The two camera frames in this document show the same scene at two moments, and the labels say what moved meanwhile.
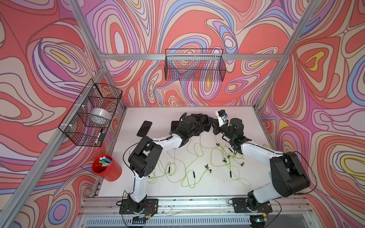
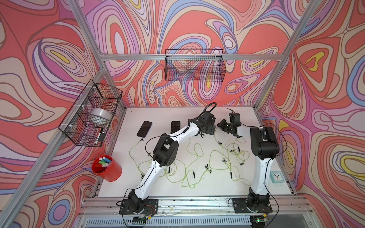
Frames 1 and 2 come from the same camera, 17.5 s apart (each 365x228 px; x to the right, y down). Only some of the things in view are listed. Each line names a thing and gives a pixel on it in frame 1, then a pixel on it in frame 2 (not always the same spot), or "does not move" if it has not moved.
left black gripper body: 196,128 → 208,128
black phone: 144,129 does not move
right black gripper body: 224,130 → 225,126
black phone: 174,125 does not move
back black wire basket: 195,65 does not move
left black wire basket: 88,121 does not move
